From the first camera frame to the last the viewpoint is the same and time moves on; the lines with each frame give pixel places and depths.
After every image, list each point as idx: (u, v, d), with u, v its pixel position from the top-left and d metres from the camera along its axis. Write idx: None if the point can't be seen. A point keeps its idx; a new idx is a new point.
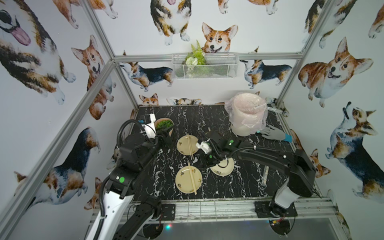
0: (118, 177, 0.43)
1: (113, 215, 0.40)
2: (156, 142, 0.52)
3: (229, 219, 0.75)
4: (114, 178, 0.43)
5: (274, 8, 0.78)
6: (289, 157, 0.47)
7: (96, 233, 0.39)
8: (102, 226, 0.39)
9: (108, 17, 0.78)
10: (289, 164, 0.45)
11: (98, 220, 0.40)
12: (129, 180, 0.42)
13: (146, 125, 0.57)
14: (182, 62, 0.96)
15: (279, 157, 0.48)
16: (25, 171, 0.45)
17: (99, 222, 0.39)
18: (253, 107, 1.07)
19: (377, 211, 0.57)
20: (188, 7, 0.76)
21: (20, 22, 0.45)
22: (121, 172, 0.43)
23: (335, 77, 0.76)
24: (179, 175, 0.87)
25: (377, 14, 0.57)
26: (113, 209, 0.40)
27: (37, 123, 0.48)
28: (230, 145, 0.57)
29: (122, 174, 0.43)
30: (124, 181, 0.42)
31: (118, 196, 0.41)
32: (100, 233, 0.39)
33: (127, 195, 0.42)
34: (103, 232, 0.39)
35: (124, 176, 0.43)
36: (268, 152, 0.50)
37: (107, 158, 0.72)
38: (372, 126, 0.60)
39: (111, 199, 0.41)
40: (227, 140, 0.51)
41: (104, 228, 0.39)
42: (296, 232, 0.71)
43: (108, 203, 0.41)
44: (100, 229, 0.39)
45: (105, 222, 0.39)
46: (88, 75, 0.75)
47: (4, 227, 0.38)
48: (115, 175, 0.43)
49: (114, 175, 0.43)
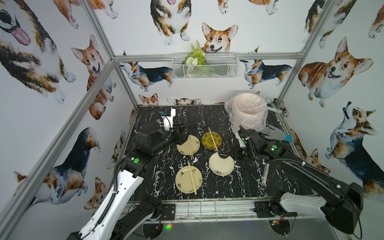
0: (133, 158, 0.46)
1: (124, 191, 0.42)
2: (170, 136, 0.54)
3: (229, 219, 0.75)
4: (129, 159, 0.46)
5: (274, 8, 0.78)
6: (343, 189, 0.41)
7: (106, 207, 0.40)
8: (113, 201, 0.41)
9: (108, 17, 0.78)
10: (342, 197, 0.40)
11: (110, 194, 0.42)
12: (142, 163, 0.45)
13: (165, 118, 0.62)
14: (182, 62, 0.96)
15: (331, 184, 0.43)
16: (25, 171, 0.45)
17: (110, 197, 0.41)
18: (253, 107, 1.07)
19: (377, 211, 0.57)
20: (188, 7, 0.76)
21: (20, 22, 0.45)
22: (135, 155, 0.47)
23: (335, 77, 0.76)
24: (179, 175, 0.87)
25: (377, 14, 0.57)
26: (124, 186, 0.43)
27: (37, 123, 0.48)
28: (272, 151, 0.52)
29: (136, 156, 0.46)
30: (138, 162, 0.45)
31: (131, 175, 0.44)
32: (109, 208, 0.40)
33: (139, 177, 0.45)
34: (112, 207, 0.40)
35: (139, 157, 0.46)
36: (318, 174, 0.45)
37: (107, 158, 0.72)
38: (372, 126, 0.60)
39: (126, 176, 0.44)
40: (268, 144, 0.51)
41: (114, 202, 0.41)
42: (296, 232, 0.71)
43: (121, 181, 0.43)
44: (111, 203, 0.41)
45: (116, 197, 0.41)
46: (88, 75, 0.75)
47: (4, 227, 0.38)
48: (129, 156, 0.47)
49: (128, 156, 0.47)
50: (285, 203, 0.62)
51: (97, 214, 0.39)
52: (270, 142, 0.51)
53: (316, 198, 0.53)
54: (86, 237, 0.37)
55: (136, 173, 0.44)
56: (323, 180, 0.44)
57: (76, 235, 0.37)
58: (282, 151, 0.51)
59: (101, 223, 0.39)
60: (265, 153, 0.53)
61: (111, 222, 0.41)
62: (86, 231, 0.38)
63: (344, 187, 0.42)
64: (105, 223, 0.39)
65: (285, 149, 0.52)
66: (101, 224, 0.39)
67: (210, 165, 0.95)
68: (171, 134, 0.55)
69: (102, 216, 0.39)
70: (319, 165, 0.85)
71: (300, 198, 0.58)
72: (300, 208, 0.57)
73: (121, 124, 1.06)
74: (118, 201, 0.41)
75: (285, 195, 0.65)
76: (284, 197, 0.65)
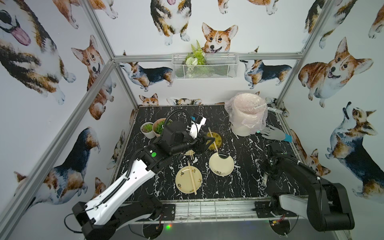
0: (151, 151, 0.47)
1: (133, 181, 0.43)
2: (193, 141, 0.55)
3: (229, 219, 0.75)
4: (147, 151, 0.47)
5: (274, 8, 0.78)
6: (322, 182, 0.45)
7: (114, 190, 0.41)
8: (121, 186, 0.42)
9: (108, 17, 0.78)
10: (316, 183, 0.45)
11: (121, 179, 0.43)
12: (155, 161, 0.45)
13: (194, 124, 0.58)
14: (182, 62, 0.96)
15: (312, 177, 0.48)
16: (25, 171, 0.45)
17: (121, 181, 0.42)
18: (253, 107, 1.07)
19: (377, 211, 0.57)
20: (188, 7, 0.76)
21: (20, 22, 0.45)
22: (154, 149, 0.47)
23: (336, 77, 0.76)
24: (179, 175, 0.87)
25: (377, 14, 0.57)
26: (135, 175, 0.43)
27: (38, 123, 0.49)
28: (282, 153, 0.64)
29: (155, 150, 0.47)
30: (154, 156, 0.46)
31: (145, 167, 0.44)
32: (117, 191, 0.41)
33: (151, 171, 0.45)
34: (119, 191, 0.41)
35: (157, 152, 0.46)
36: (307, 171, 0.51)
37: (107, 158, 0.72)
38: (372, 126, 0.60)
39: (138, 167, 0.44)
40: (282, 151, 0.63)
41: (122, 187, 0.42)
42: (296, 233, 0.71)
43: (134, 169, 0.44)
44: (119, 187, 0.42)
45: (125, 183, 0.42)
46: (88, 75, 0.75)
47: (5, 227, 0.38)
48: (149, 149, 0.47)
49: (148, 149, 0.47)
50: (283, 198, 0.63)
51: (104, 194, 0.41)
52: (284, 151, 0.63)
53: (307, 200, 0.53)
54: (89, 211, 0.39)
55: (149, 168, 0.44)
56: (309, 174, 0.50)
57: (81, 206, 0.39)
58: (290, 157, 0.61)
59: (105, 203, 0.40)
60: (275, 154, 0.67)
61: (114, 205, 0.42)
62: (91, 205, 0.40)
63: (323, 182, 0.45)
64: (108, 204, 0.40)
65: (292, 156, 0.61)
66: (105, 204, 0.40)
67: (210, 165, 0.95)
68: (194, 141, 0.55)
69: (108, 197, 0.40)
70: (319, 165, 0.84)
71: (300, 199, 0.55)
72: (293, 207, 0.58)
73: (121, 124, 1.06)
74: (125, 188, 0.42)
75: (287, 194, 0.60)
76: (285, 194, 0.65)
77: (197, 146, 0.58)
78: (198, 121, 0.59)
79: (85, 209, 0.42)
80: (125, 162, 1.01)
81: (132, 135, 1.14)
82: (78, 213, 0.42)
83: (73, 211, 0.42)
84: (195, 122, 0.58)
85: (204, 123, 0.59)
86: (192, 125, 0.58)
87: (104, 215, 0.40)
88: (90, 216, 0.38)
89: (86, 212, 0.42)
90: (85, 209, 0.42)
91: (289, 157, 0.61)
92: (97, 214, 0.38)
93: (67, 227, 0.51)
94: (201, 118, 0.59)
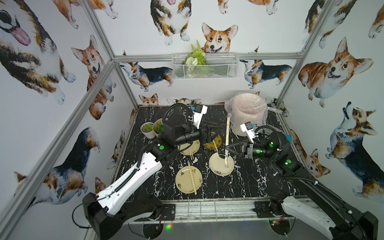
0: (159, 144, 0.50)
1: (144, 171, 0.45)
2: (195, 132, 0.54)
3: (229, 219, 0.75)
4: (154, 145, 0.50)
5: (274, 8, 0.78)
6: (354, 215, 0.41)
7: (126, 179, 0.43)
8: (132, 176, 0.44)
9: (108, 17, 0.78)
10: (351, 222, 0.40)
11: (132, 169, 0.45)
12: (164, 153, 0.48)
13: (195, 113, 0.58)
14: (182, 62, 0.96)
15: (342, 208, 0.42)
16: (25, 171, 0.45)
17: (132, 172, 0.44)
18: (253, 107, 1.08)
19: (377, 211, 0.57)
20: (188, 7, 0.76)
21: (20, 22, 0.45)
22: (162, 142, 0.51)
23: (335, 77, 0.76)
24: (179, 175, 0.87)
25: (377, 14, 0.57)
26: (145, 166, 0.46)
27: (38, 123, 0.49)
28: (287, 165, 0.53)
29: (163, 143, 0.50)
30: (162, 149, 0.49)
31: (154, 159, 0.47)
32: (128, 181, 0.43)
33: (160, 162, 0.48)
34: (130, 181, 0.43)
35: (164, 145, 0.50)
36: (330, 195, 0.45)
37: (107, 157, 0.72)
38: (372, 126, 0.60)
39: (148, 158, 0.47)
40: (285, 158, 0.55)
41: (133, 178, 0.44)
42: (296, 232, 0.71)
43: (143, 160, 0.47)
44: (130, 177, 0.43)
45: (136, 173, 0.44)
46: (88, 75, 0.75)
47: (5, 227, 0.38)
48: (156, 143, 0.51)
49: (155, 143, 0.50)
50: (287, 206, 0.62)
51: (116, 183, 0.42)
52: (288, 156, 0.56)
53: (323, 215, 0.51)
54: (102, 200, 0.40)
55: (158, 159, 0.47)
56: (336, 201, 0.43)
57: (92, 196, 0.40)
58: (296, 168, 0.52)
59: (118, 192, 0.41)
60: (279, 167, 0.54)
61: (125, 195, 0.43)
62: (103, 194, 0.41)
63: (356, 214, 0.41)
64: (121, 194, 0.41)
65: (299, 166, 0.52)
66: (117, 193, 0.41)
67: (210, 165, 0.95)
68: (196, 131, 0.54)
69: (120, 186, 0.42)
70: (319, 165, 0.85)
71: (306, 209, 0.56)
72: (304, 217, 0.56)
73: (121, 124, 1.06)
74: (136, 178, 0.44)
75: (290, 199, 0.63)
76: (288, 199, 0.64)
77: (201, 136, 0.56)
78: (198, 111, 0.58)
79: (97, 199, 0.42)
80: (125, 162, 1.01)
81: (132, 135, 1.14)
82: (89, 203, 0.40)
83: (83, 201, 0.40)
84: (196, 111, 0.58)
85: (206, 112, 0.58)
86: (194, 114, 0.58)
87: (117, 204, 0.41)
88: (102, 204, 0.39)
89: (98, 201, 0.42)
90: (97, 199, 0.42)
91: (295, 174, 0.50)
92: (110, 203, 0.39)
93: (73, 220, 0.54)
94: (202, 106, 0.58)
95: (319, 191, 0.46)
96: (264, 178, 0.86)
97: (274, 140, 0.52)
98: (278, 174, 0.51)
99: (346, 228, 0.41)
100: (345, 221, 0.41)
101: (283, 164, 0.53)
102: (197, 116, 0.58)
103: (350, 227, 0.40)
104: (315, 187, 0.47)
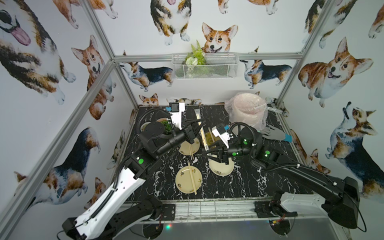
0: (138, 158, 0.45)
1: (122, 191, 0.41)
2: (179, 135, 0.49)
3: (229, 219, 0.75)
4: (134, 158, 0.45)
5: (274, 8, 0.78)
6: (339, 185, 0.42)
7: (103, 203, 0.40)
8: (110, 197, 0.41)
9: (108, 17, 0.78)
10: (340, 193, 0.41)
11: (109, 190, 0.41)
12: (145, 166, 0.43)
13: (174, 113, 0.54)
14: (182, 62, 0.96)
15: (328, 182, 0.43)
16: (25, 171, 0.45)
17: (108, 193, 0.41)
18: (253, 107, 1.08)
19: (378, 211, 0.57)
20: (188, 7, 0.76)
21: (20, 22, 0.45)
22: (141, 155, 0.45)
23: (335, 77, 0.76)
24: (179, 175, 0.87)
25: (377, 14, 0.57)
26: (123, 185, 0.42)
27: (38, 123, 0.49)
28: (267, 157, 0.51)
29: (142, 156, 0.45)
30: (141, 164, 0.44)
31: (133, 175, 0.42)
32: (106, 203, 0.40)
33: (140, 178, 0.43)
34: (108, 203, 0.40)
35: (143, 158, 0.44)
36: (314, 174, 0.45)
37: (107, 158, 0.72)
38: (372, 126, 0.60)
39: (125, 176, 0.43)
40: (264, 150, 0.54)
41: (112, 199, 0.40)
42: (296, 232, 0.71)
43: (121, 179, 0.42)
44: (108, 199, 0.40)
45: (113, 194, 0.41)
46: (88, 75, 0.75)
47: (5, 227, 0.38)
48: (136, 155, 0.45)
49: (135, 155, 0.45)
50: (285, 203, 0.62)
51: (93, 207, 0.40)
52: (265, 146, 0.55)
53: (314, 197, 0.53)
54: (80, 227, 0.38)
55: (137, 175, 0.42)
56: (320, 177, 0.44)
57: (72, 223, 0.38)
58: (276, 155, 0.51)
59: (95, 217, 0.39)
60: (261, 161, 0.52)
61: (104, 219, 0.41)
62: (81, 221, 0.39)
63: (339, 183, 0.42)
64: (98, 218, 0.39)
65: (278, 153, 0.52)
66: (94, 218, 0.39)
67: (210, 165, 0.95)
68: (179, 134, 0.49)
69: (96, 211, 0.39)
70: (319, 165, 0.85)
71: (300, 197, 0.58)
72: (300, 208, 0.57)
73: (121, 124, 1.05)
74: (114, 200, 0.40)
75: (286, 195, 0.64)
76: (284, 197, 0.64)
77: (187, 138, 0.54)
78: (176, 110, 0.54)
79: (75, 225, 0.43)
80: None
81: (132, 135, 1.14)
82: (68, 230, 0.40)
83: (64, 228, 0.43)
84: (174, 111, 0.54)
85: (184, 110, 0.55)
86: (173, 115, 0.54)
87: (95, 229, 0.39)
88: (81, 231, 0.37)
89: (76, 227, 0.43)
90: (75, 225, 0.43)
91: (274, 164, 0.49)
92: (87, 229, 0.37)
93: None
94: (179, 104, 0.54)
95: (303, 173, 0.46)
96: (264, 178, 0.86)
97: (247, 136, 0.50)
98: (262, 168, 0.52)
99: (337, 200, 0.42)
100: (334, 194, 0.41)
101: (264, 157, 0.52)
102: (176, 116, 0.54)
103: (339, 198, 0.41)
104: (296, 169, 0.47)
